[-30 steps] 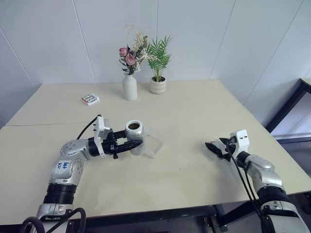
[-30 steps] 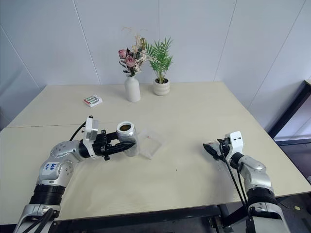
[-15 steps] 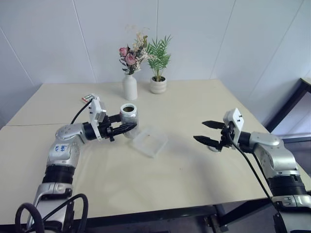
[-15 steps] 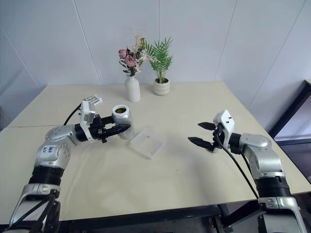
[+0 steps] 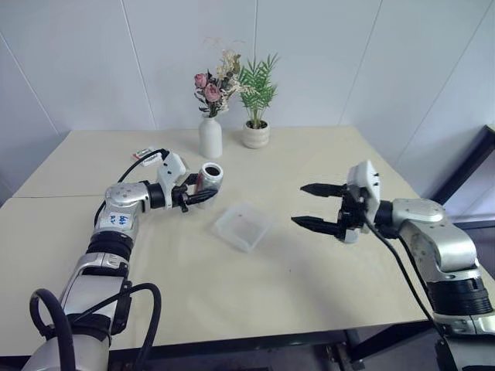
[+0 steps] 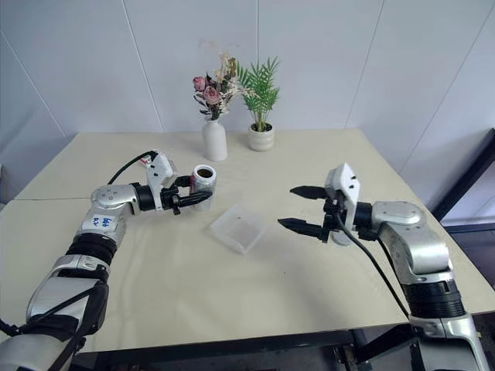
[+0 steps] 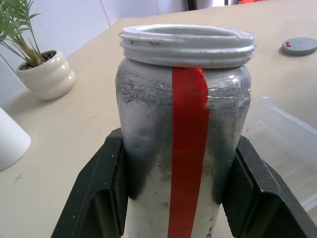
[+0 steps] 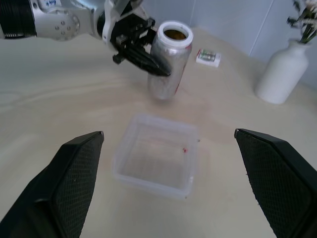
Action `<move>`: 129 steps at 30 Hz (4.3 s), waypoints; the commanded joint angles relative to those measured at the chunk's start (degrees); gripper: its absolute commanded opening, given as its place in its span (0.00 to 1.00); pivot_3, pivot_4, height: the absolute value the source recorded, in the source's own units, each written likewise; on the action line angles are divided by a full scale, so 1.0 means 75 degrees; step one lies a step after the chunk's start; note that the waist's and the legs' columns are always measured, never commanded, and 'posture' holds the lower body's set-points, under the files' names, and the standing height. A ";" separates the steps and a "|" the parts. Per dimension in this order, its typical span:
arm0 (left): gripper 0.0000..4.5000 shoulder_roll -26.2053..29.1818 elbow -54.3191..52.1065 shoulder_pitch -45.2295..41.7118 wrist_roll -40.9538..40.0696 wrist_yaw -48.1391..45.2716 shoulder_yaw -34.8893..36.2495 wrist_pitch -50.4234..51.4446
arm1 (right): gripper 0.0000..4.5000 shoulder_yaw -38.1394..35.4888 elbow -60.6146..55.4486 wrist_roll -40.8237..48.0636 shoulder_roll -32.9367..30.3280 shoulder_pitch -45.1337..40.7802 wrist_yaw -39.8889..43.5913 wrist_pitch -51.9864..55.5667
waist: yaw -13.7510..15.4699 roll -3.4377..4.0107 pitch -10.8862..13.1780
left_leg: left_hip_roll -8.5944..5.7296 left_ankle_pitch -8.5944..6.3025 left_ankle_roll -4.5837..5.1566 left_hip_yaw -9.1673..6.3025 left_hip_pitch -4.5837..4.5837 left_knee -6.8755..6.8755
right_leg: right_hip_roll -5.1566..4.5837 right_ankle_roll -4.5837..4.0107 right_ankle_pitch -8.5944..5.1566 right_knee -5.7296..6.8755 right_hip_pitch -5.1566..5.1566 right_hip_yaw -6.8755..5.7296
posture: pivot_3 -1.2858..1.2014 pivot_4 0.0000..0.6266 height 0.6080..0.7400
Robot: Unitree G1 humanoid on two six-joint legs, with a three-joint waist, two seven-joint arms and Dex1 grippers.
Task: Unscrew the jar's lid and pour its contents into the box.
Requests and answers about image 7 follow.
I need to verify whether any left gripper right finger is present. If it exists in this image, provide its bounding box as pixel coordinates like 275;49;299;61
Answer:
221;135;317;238

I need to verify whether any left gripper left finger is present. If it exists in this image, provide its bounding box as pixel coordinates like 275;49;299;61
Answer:
51;128;130;238

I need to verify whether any clear jar with red band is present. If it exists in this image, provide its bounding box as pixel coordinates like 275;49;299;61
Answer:
115;23;256;238

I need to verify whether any grey jar lid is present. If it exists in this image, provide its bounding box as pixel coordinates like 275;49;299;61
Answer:
280;37;317;57

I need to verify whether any clear plastic tray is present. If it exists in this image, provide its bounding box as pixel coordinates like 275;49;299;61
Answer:
241;96;317;213

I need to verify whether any white ceramic vase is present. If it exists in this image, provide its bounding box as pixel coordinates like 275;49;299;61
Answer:
0;107;32;172

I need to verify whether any green plant in cream pot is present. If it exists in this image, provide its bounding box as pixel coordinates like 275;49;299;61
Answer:
0;0;77;101

